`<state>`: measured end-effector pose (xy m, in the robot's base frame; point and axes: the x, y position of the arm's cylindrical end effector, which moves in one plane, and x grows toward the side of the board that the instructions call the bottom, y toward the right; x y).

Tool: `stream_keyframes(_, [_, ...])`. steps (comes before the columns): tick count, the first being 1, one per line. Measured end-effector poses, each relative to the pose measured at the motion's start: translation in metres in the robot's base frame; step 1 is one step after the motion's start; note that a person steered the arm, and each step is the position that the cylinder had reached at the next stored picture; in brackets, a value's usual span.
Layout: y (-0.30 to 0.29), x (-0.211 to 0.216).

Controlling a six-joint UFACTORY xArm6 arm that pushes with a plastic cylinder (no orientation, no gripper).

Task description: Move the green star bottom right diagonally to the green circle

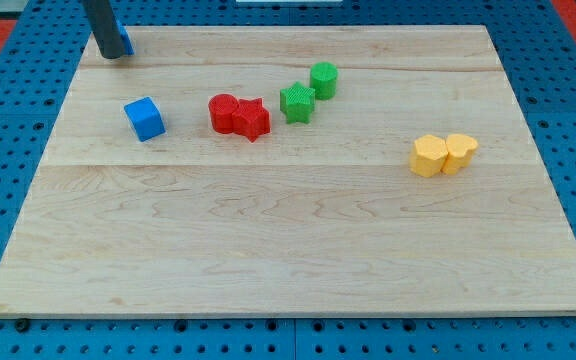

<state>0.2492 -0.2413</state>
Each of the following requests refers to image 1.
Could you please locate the red star block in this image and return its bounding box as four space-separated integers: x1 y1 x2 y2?
232 98 271 142

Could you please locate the green star block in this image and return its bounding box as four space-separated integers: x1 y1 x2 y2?
280 82 315 124

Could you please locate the light wooden board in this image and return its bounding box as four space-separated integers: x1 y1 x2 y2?
0 25 576 319

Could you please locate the red cylinder block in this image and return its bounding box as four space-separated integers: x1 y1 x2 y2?
208 93 239 134

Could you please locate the green cylinder block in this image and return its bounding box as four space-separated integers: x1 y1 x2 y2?
310 62 338 100

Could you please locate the yellow hexagon block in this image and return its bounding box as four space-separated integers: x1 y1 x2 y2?
409 134 448 178

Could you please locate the blue cube block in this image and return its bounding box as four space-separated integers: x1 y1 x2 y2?
124 97 166 142

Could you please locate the yellow heart block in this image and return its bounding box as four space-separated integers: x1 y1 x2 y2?
441 134 479 175

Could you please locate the blue block behind rod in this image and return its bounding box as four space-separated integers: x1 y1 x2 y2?
116 20 134 56

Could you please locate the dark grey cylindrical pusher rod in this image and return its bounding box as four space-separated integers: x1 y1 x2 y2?
81 0 125 59

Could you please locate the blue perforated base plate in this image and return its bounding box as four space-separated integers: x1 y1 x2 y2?
0 0 576 359

